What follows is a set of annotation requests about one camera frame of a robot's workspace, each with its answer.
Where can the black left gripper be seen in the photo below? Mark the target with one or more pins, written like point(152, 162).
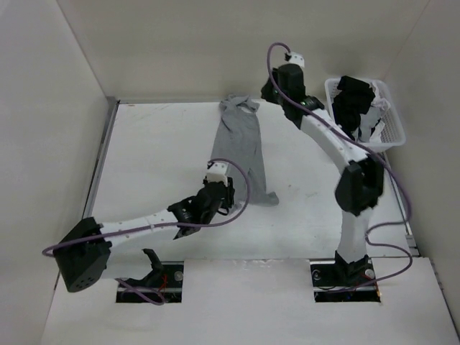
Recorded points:
point(228, 200)

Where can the white tank top in basket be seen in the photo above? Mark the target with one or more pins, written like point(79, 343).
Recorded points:
point(371, 124)

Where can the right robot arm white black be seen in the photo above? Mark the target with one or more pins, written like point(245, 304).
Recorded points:
point(361, 174)

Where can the grey tank top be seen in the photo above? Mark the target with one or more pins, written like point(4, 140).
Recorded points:
point(238, 138)

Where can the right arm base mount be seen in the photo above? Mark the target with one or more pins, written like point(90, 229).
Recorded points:
point(328, 287)

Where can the white perforated plastic basket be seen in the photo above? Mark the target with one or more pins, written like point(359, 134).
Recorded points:
point(390, 132)

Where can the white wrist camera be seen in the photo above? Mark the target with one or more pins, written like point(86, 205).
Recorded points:
point(217, 173)
point(295, 59)

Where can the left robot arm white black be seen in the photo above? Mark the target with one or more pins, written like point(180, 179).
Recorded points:
point(83, 254)

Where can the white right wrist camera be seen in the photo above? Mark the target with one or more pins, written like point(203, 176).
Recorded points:
point(295, 59)

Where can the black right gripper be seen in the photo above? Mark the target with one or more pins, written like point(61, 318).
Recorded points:
point(266, 90)

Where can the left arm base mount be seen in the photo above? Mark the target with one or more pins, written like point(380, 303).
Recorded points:
point(161, 285)

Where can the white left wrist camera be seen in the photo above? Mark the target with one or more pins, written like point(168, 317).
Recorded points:
point(217, 173)

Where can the black tank top in basket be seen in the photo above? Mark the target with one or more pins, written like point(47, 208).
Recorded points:
point(353, 100)

